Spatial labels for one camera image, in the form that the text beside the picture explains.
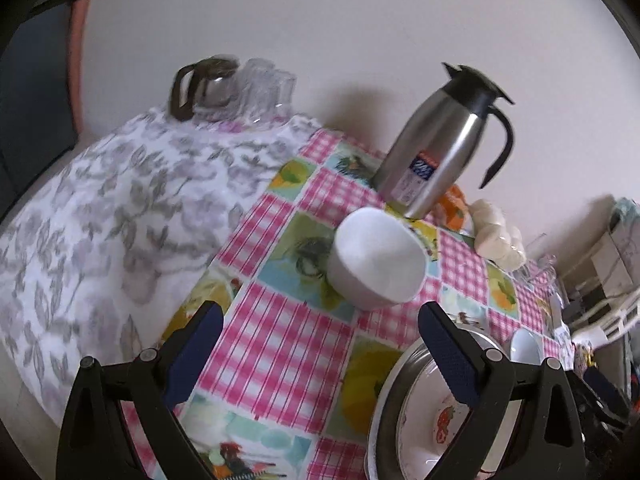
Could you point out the small white box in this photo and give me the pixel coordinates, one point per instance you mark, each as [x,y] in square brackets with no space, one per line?
[556,310]

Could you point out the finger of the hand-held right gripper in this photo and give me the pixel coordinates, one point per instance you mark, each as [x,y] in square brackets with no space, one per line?
[602,387]

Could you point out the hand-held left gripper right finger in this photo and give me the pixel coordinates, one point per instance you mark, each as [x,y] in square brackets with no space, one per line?
[452,360]

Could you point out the stainless steel thermos jug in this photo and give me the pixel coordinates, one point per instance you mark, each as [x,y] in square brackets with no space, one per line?
[435,135]

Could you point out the glass coffee pot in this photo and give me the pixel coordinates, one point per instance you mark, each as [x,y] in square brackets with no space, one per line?
[210,90]

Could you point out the white tray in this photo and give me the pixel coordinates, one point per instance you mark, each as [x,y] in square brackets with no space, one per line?
[250,122]

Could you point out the pink chair back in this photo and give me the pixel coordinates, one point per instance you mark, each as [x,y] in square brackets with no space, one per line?
[77,70]

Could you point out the clear glass mug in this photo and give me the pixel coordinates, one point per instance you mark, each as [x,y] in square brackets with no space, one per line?
[537,265]

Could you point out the dark blue panel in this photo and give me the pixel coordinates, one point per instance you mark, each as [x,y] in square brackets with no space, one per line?
[35,110]

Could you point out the bag of white buns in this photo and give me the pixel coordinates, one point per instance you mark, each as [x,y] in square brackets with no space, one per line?
[492,240]

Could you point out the orange packet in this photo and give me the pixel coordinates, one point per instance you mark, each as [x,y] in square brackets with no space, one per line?
[452,207]

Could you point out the colourful snack packet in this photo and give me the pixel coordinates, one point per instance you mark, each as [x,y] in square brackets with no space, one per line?
[582,358]

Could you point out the white bowl with red decoration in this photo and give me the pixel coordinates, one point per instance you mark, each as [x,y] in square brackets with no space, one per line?
[425,425]

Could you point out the small white bowl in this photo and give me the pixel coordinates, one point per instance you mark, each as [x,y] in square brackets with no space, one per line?
[525,347]

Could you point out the plain white bowl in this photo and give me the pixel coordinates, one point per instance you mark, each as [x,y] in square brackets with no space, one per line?
[370,260]

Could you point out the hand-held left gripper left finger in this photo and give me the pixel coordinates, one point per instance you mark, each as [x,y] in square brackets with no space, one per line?
[195,355]

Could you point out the pink checkered tablecloth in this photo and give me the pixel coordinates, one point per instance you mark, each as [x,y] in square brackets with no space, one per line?
[280,340]

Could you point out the grey floral white cloth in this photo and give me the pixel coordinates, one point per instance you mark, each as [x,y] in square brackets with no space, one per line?
[100,235]

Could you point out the clear drinking glass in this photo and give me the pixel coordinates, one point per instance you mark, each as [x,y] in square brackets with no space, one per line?
[282,90]
[257,70]
[247,97]

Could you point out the white plastic chair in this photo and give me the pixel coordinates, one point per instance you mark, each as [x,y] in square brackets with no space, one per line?
[610,317]

